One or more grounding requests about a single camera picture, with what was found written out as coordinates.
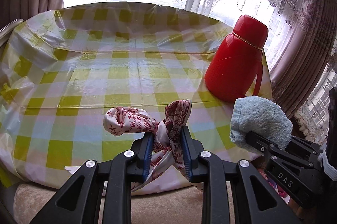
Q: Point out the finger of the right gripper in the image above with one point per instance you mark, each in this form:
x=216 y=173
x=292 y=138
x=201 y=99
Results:
x=263 y=144

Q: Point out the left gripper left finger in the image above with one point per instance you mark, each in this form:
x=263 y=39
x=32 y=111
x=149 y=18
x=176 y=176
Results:
x=100 y=192

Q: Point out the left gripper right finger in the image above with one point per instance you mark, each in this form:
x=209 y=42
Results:
x=227 y=183

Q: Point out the red white patterned scarf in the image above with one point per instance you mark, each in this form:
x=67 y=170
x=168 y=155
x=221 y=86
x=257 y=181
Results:
x=167 y=151

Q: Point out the red plastic thermos jug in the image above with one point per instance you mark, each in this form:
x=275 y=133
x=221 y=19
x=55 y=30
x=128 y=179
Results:
x=237 y=64

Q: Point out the mauve curtain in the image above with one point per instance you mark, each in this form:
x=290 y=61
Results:
x=303 y=61

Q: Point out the green checked plastic tablecloth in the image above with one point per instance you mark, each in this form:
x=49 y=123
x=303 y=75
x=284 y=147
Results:
x=62 y=70

